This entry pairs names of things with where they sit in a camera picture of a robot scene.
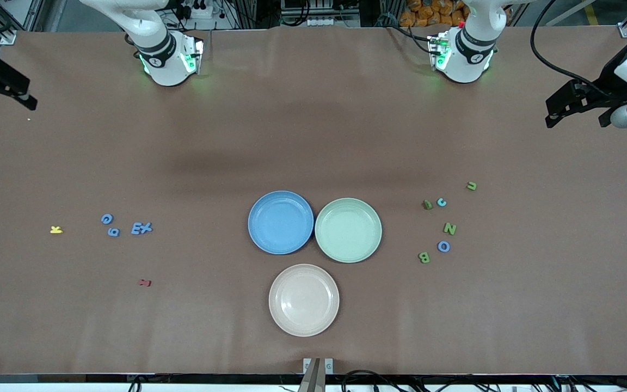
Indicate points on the tan wedge-shaped beam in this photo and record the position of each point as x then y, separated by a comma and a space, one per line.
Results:
313, 378

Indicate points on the blue letter E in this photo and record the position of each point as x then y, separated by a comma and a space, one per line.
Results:
135, 228

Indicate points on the white power strip with plugs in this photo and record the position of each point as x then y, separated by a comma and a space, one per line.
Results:
202, 12

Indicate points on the green letter N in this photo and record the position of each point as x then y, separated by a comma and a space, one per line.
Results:
449, 228

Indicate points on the light green plate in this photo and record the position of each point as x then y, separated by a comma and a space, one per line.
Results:
348, 230

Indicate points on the yellow letter K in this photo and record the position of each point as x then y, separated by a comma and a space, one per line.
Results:
56, 230

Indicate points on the blue plate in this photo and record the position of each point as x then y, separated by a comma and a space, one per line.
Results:
281, 222

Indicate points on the blue letter O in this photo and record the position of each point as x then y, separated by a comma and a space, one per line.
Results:
438, 246

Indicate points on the blue letter P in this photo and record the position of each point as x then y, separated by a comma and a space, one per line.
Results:
113, 230

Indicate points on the blue letter G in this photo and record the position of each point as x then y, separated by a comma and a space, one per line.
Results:
103, 219

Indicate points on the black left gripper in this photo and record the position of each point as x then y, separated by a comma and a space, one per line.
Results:
614, 75

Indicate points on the beige plate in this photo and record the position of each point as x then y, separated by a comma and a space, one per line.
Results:
303, 300

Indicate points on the blue letter X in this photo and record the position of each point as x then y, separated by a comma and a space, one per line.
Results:
147, 227

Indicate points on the small white power strip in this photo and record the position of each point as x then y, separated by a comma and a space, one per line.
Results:
321, 22

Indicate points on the pile of orange objects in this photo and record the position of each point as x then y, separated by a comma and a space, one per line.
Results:
428, 13

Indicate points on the green letter B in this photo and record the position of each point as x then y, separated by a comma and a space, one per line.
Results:
424, 257

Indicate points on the grey metal bracket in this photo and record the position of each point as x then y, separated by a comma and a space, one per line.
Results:
329, 366

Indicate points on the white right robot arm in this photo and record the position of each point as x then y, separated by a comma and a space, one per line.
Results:
164, 51

